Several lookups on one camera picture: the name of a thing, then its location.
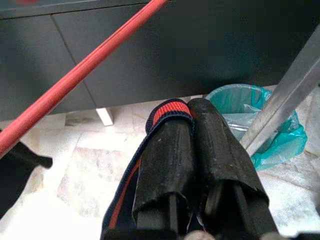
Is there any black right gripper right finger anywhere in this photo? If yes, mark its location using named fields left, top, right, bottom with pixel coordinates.
left=187, top=98, right=280, bottom=240

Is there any silver metal clothes rack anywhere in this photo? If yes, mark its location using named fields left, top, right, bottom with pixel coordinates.
left=238, top=23, right=320, bottom=157

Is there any navy garment with red trim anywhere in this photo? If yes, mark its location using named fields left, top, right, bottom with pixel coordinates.
left=99, top=98, right=198, bottom=240

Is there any red plastic hanger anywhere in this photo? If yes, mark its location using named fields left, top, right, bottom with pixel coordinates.
left=0, top=0, right=169, bottom=159

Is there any orange bin with teal liner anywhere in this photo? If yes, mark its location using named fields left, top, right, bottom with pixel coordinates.
left=206, top=83, right=308, bottom=171

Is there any black TV console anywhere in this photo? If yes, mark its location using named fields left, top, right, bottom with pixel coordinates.
left=0, top=0, right=320, bottom=127

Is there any black garment with red trim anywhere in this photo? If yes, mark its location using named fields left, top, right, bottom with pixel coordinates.
left=0, top=128, right=53, bottom=220

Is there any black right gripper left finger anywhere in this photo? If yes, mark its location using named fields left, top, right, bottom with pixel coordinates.
left=131, top=119, right=202, bottom=240

